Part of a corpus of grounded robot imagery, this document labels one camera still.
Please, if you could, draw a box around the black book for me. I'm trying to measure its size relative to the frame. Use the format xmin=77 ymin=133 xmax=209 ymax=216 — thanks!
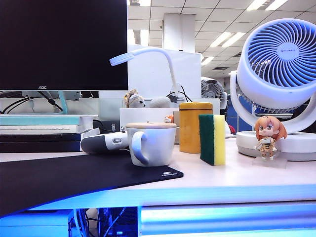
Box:
xmin=0 ymin=133 xmax=82 ymax=153

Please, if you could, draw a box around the orange-haired anime figurine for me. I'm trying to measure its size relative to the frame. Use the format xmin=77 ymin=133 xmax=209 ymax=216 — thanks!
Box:
xmin=251 ymin=115 xmax=288 ymax=169

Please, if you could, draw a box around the white fluffy plush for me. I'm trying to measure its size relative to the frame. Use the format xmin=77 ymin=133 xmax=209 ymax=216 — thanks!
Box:
xmin=149 ymin=96 xmax=172 ymax=108

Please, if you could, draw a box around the green yellow cleaning sponge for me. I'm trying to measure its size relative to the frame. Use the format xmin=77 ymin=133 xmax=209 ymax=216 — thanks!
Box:
xmin=198 ymin=114 xmax=227 ymax=167

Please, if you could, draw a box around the black monitor cable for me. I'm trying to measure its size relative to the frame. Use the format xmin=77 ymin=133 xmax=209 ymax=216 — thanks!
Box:
xmin=0 ymin=91 xmax=64 ymax=115

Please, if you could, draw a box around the black lamp cable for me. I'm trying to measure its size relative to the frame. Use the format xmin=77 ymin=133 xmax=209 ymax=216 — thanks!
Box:
xmin=166 ymin=84 xmax=194 ymax=103

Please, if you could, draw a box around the black Corsair mouse pad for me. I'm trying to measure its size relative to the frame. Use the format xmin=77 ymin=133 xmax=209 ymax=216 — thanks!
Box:
xmin=0 ymin=153 xmax=185 ymax=218

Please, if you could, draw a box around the white round desk fan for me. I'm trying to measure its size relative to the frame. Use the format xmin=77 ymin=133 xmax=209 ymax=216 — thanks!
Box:
xmin=230 ymin=18 xmax=316 ymax=162

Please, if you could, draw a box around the teal book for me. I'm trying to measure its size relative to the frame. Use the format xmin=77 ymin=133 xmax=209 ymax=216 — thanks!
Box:
xmin=0 ymin=117 xmax=80 ymax=126

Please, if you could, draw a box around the dark computer tower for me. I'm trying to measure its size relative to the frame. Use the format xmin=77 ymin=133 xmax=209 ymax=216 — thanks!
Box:
xmin=97 ymin=207 xmax=139 ymax=237

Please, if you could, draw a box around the white ceramic mug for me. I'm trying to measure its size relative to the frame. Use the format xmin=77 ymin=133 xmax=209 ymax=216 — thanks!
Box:
xmin=125 ymin=126 xmax=177 ymax=167

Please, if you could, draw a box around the white partition board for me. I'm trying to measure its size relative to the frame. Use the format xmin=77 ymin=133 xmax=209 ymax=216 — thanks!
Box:
xmin=127 ymin=44 xmax=202 ymax=100

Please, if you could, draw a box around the white under-desk cabinet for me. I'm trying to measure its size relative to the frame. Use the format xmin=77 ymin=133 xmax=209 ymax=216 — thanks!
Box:
xmin=0 ymin=213 xmax=75 ymax=237

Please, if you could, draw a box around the teal monitor stand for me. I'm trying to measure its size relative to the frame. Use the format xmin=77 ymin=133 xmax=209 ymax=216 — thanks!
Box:
xmin=21 ymin=90 xmax=83 ymax=116

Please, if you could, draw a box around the white gooseneck desk lamp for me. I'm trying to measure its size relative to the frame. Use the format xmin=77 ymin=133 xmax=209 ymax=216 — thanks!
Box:
xmin=109 ymin=47 xmax=184 ymax=100

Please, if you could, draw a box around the white book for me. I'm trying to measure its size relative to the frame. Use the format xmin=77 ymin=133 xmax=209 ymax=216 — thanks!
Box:
xmin=0 ymin=124 xmax=85 ymax=135

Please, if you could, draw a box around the white desk organizer box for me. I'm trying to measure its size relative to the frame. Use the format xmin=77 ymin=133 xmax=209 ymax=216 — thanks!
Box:
xmin=119 ymin=106 xmax=181 ymax=144

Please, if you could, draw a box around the blue office partition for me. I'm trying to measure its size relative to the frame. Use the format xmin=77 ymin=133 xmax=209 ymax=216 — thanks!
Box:
xmin=227 ymin=97 xmax=260 ymax=133

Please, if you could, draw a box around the black AOC computer monitor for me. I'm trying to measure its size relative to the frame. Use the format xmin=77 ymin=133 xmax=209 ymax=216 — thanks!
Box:
xmin=0 ymin=0 xmax=129 ymax=91

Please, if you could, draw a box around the round wooden mug lid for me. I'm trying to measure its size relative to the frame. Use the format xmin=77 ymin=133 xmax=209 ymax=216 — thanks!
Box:
xmin=125 ymin=121 xmax=178 ymax=130

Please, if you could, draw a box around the white background fan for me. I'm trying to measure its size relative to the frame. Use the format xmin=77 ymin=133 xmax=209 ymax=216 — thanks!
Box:
xmin=200 ymin=77 xmax=228 ymax=110

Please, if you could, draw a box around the yellow tin canister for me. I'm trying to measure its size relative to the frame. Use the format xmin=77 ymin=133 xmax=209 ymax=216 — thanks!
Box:
xmin=179 ymin=101 xmax=214 ymax=154

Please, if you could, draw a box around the white grey handheld device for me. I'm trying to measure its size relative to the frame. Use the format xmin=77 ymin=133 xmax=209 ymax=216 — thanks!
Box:
xmin=80 ymin=130 xmax=129 ymax=155

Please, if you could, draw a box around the beige plush toy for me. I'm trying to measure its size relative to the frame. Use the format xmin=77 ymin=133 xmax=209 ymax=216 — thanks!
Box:
xmin=123 ymin=88 xmax=147 ymax=109

